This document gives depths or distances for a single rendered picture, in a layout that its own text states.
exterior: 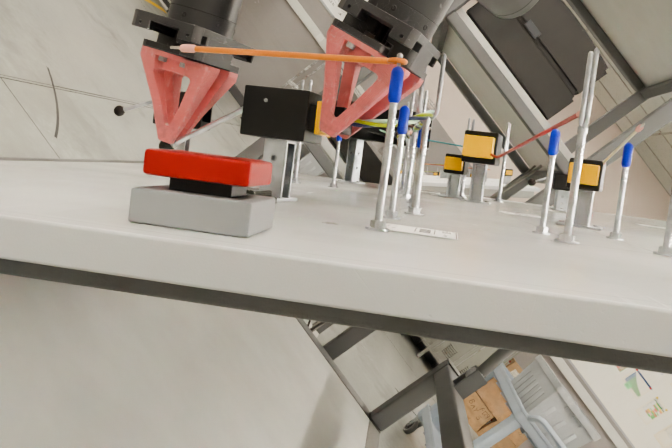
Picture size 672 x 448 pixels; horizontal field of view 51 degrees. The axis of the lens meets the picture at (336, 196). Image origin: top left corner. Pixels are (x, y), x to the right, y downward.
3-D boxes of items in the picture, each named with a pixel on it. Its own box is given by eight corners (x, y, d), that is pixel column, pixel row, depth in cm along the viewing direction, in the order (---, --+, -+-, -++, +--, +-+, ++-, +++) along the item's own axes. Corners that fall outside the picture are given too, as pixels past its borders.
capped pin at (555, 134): (548, 235, 56) (563, 128, 56) (529, 232, 57) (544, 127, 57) (552, 235, 58) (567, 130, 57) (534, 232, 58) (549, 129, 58)
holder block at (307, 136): (260, 137, 60) (266, 91, 60) (321, 144, 59) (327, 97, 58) (239, 133, 56) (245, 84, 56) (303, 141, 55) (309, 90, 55)
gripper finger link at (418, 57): (379, 157, 59) (438, 59, 58) (356, 155, 52) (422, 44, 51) (314, 116, 61) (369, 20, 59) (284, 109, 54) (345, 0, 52)
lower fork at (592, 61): (582, 245, 51) (610, 48, 50) (557, 242, 51) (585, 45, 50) (575, 242, 53) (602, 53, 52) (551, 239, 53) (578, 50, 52)
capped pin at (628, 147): (611, 239, 61) (625, 141, 61) (602, 237, 63) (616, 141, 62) (627, 241, 62) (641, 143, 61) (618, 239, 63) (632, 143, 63)
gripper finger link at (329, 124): (377, 157, 59) (436, 58, 57) (354, 155, 52) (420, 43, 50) (311, 116, 60) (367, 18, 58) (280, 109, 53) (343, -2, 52)
